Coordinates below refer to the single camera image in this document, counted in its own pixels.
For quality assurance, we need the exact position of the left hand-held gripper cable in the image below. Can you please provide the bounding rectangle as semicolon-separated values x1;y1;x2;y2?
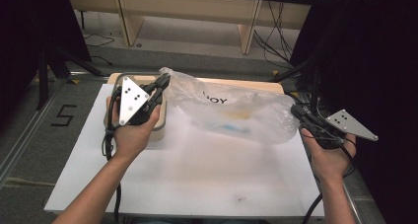
101;85;123;224

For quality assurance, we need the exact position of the clear plastic bag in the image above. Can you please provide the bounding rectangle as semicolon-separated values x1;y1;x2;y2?
159;66;301;145

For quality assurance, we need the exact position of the black curtain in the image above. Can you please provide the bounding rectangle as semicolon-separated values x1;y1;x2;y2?
289;0;418;224
0;0;93;126

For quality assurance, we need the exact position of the black cable bundle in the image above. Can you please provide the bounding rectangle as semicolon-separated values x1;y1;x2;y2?
251;0;295;67

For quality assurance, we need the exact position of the white table sheet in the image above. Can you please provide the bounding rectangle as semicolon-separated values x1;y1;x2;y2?
43;82;326;218

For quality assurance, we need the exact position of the wooden shelf bench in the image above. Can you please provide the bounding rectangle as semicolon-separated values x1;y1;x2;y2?
64;0;317;56

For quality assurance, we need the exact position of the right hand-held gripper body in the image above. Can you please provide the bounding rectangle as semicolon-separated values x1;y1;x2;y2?
304;109;380;150

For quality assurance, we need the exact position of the blue toothbrush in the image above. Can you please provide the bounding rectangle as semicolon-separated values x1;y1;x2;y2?
210;120;253;135

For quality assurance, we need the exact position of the right hand-held gripper cable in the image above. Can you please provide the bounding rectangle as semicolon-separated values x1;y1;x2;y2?
301;130;358;224

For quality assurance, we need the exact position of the person's right hand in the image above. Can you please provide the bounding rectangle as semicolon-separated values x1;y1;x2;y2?
300;128;358;187

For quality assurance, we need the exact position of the person's left hand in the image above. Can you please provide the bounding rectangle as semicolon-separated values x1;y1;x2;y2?
105;95;162;162

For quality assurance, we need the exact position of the beige basket with grey rim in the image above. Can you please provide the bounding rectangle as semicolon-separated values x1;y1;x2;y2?
104;72;170;143

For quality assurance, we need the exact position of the hand-held gripper cable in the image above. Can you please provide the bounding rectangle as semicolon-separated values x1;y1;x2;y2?
101;85;123;224
301;130;358;224

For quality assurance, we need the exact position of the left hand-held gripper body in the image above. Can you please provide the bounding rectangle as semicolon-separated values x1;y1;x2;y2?
110;76;158;127

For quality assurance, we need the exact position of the black metal stand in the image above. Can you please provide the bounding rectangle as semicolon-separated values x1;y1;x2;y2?
269;55;322;111
35;45;104;112

